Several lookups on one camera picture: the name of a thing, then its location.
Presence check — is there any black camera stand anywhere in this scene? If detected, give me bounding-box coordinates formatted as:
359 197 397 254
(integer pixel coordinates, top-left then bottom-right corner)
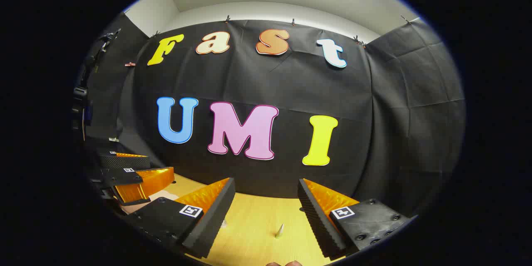
71 28 122 143

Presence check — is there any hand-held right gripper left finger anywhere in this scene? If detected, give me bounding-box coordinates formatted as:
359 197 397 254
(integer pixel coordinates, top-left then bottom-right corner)
125 177 236 259

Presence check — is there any black backdrop cloth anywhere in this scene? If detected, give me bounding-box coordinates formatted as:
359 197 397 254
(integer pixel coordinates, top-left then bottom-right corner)
83 10 467 217

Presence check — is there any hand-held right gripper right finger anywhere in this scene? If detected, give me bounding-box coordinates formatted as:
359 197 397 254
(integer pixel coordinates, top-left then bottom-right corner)
298 178 416 259

